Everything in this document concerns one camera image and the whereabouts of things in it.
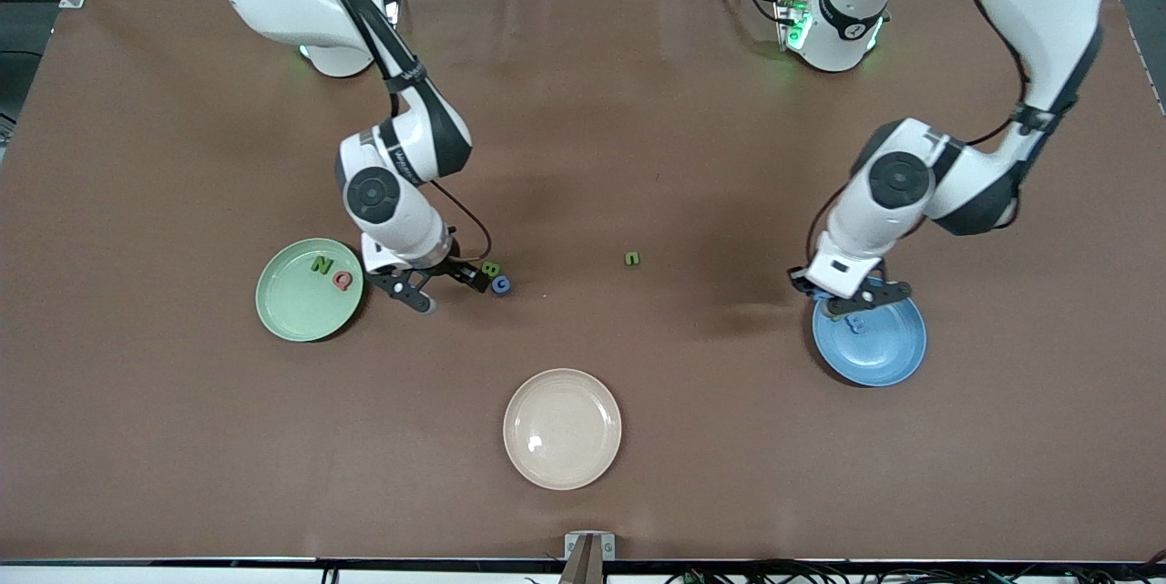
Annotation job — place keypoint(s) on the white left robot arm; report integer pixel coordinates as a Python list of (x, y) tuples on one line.
[(1048, 1)]

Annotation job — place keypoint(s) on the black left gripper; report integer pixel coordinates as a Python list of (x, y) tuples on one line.
[(801, 285)]

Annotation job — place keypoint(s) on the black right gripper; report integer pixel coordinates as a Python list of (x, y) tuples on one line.
[(449, 264)]

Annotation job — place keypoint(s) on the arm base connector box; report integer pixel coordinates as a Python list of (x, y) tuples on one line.
[(392, 8), (791, 15)]

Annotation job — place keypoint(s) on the blue lowercase letter m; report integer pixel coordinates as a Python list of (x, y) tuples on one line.
[(856, 323)]

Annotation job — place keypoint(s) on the blue plate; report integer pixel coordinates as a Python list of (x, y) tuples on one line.
[(884, 352)]

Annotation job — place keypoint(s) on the pink capital letter Q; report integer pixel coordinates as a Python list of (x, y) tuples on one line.
[(335, 280)]

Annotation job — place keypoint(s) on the grey metal bracket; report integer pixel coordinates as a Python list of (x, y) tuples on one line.
[(601, 548)]

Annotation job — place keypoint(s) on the green capital letter N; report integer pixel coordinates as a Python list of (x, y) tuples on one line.
[(322, 265)]

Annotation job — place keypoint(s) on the white table edge rail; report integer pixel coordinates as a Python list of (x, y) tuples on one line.
[(182, 577)]

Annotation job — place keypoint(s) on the green capital letter B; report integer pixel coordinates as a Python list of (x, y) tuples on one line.
[(492, 270)]

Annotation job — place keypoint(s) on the blue capital letter G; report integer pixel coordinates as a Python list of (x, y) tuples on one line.
[(496, 285)]

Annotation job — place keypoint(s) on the brown table mat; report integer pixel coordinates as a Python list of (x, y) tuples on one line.
[(638, 110)]

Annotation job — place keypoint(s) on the beige plate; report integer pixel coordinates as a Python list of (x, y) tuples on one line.
[(563, 429)]

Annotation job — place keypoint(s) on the green plate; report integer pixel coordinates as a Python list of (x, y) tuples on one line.
[(301, 311)]

